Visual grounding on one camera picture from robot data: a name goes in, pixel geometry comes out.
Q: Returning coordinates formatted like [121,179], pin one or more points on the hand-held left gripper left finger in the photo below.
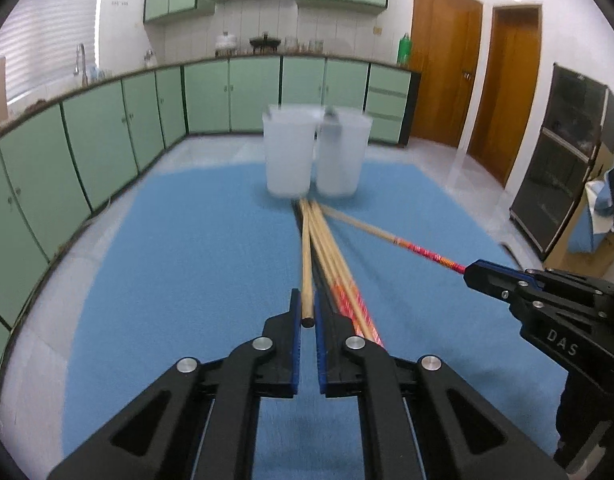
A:
[296,355]

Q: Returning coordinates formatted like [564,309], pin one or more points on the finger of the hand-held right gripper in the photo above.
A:
[487,282]
[492,267]

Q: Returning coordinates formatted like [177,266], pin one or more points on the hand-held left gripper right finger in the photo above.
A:
[323,370]

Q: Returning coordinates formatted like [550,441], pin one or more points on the plain wooden chopstick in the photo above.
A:
[306,270]

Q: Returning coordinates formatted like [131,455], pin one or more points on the red-ended wooden chopstick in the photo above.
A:
[387,235]

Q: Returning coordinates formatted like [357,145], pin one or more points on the white plastic container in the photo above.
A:
[289,155]
[342,160]

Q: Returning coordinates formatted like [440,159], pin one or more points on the pile of wooden chopsticks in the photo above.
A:
[332,270]

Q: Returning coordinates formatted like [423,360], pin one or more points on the cardboard box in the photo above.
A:
[607,257]

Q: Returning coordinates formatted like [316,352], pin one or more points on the black glass cabinet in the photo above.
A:
[557,160]

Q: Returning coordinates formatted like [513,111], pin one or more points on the blue plastic bag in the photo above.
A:
[599,200]

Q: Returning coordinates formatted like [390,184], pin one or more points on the blue table mat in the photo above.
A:
[187,260]

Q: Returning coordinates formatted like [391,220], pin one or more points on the wooden door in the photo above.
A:
[512,100]
[442,60]

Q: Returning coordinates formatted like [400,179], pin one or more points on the green bottle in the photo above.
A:
[404,50]

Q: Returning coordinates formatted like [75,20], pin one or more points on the green base cabinets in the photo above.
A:
[102,135]

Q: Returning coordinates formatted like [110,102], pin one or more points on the black wok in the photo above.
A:
[264,42]

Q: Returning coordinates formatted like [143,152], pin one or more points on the white cooking pot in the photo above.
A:
[226,45]

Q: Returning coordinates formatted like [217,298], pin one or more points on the small chrome tap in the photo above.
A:
[149,58]

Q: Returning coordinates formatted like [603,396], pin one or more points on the chrome sink faucet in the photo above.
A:
[83,67]

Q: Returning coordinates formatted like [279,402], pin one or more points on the white window blind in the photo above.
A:
[52,35]

